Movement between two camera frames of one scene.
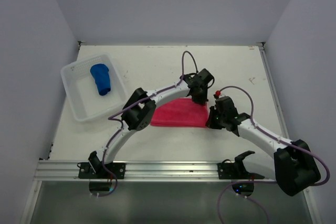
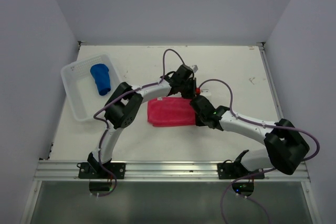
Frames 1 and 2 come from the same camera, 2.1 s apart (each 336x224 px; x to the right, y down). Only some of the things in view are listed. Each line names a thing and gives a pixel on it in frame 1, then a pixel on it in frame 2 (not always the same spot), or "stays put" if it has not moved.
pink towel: [180, 113] stays put
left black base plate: [85, 171] stays put
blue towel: [100, 72] stays put
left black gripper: [201, 100] -> [192, 93]
